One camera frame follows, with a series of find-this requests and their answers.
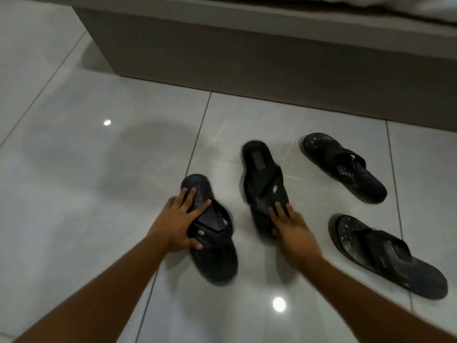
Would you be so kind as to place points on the person's left hand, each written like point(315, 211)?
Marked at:
point(173, 225)

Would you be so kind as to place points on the person's left forearm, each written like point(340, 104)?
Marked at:
point(103, 296)

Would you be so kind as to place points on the person's left little finger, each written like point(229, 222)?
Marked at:
point(170, 203)

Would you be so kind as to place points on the white bedsheet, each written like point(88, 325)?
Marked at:
point(421, 5)

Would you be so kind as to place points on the grey bed frame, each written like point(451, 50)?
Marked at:
point(271, 57)

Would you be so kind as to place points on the black patterned thong sandal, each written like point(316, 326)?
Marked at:
point(389, 255)
point(348, 167)

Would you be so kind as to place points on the person's right thumb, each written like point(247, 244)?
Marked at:
point(276, 232)

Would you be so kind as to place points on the person's right hand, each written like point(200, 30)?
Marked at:
point(294, 239)

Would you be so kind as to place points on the person's right forearm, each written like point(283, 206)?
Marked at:
point(364, 307)

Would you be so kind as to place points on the person's left middle finger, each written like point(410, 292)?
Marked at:
point(190, 199)

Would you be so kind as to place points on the person's left thumb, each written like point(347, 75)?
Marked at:
point(195, 243)

